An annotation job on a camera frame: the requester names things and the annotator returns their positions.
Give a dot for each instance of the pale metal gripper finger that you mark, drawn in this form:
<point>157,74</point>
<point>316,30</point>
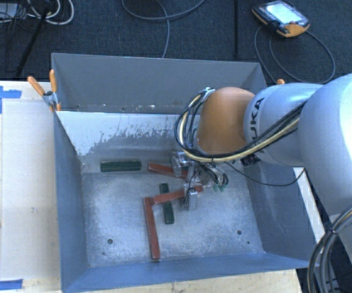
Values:
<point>190,200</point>
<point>180,161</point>

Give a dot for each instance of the red-brown flat block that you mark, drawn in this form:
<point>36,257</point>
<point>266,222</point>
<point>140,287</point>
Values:
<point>151,230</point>
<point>160,168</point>
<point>167,197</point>

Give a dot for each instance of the dark green flat block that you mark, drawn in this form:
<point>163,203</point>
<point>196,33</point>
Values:
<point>120,166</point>
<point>167,209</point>

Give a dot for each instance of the grey metal bin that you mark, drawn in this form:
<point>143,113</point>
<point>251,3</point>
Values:
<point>127,218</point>

